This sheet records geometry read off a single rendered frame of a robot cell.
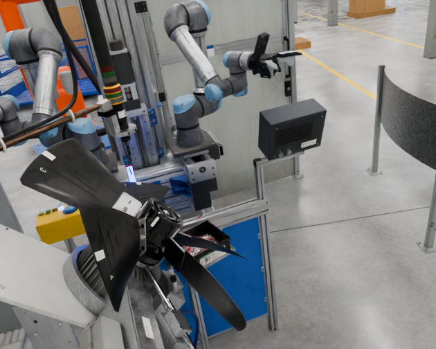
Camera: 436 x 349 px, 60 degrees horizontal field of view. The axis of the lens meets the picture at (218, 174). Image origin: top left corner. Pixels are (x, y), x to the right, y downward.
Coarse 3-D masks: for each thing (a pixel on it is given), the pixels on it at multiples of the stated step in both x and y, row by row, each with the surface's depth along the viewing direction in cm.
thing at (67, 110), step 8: (56, 8) 79; (56, 16) 79; (64, 32) 82; (64, 40) 82; (72, 64) 84; (72, 72) 85; (72, 104) 86; (64, 112) 85; (72, 112) 86; (48, 120) 82; (72, 120) 86; (24, 128) 78; (32, 128) 79; (8, 136) 76
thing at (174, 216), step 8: (152, 200) 103; (160, 200) 107; (144, 208) 101; (152, 208) 99; (160, 208) 104; (168, 208) 108; (136, 216) 102; (144, 216) 99; (152, 216) 98; (160, 216) 98; (168, 216) 103; (176, 216) 107; (160, 224) 98; (168, 224) 98; (176, 224) 100; (152, 232) 98; (160, 232) 98; (168, 232) 99; (152, 240) 99; (160, 240) 99; (152, 248) 102; (160, 248) 109; (144, 256) 98; (152, 256) 100; (160, 256) 104; (152, 264) 101
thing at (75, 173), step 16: (64, 144) 104; (80, 144) 107; (48, 160) 98; (64, 160) 100; (80, 160) 103; (96, 160) 105; (32, 176) 93; (48, 176) 95; (64, 176) 98; (80, 176) 100; (96, 176) 102; (112, 176) 104; (48, 192) 94; (64, 192) 96; (80, 192) 98; (96, 192) 100; (112, 192) 102
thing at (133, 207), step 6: (120, 198) 102; (126, 198) 103; (132, 198) 104; (114, 204) 101; (120, 204) 102; (126, 204) 102; (132, 204) 103; (138, 204) 104; (120, 210) 101; (132, 210) 103; (138, 210) 103
